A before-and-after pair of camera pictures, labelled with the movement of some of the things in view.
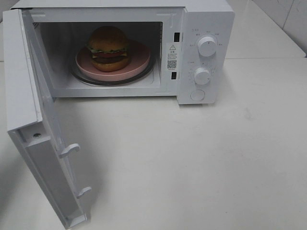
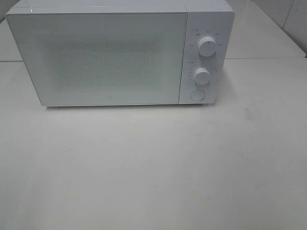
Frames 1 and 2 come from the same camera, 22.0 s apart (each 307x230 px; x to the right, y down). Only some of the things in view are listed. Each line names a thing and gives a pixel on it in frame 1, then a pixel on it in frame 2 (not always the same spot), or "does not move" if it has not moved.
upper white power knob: x=206 y=46 does not move
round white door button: x=197 y=95 does not move
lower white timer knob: x=202 y=76 does not move
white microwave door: x=33 y=120 -> x=102 y=58
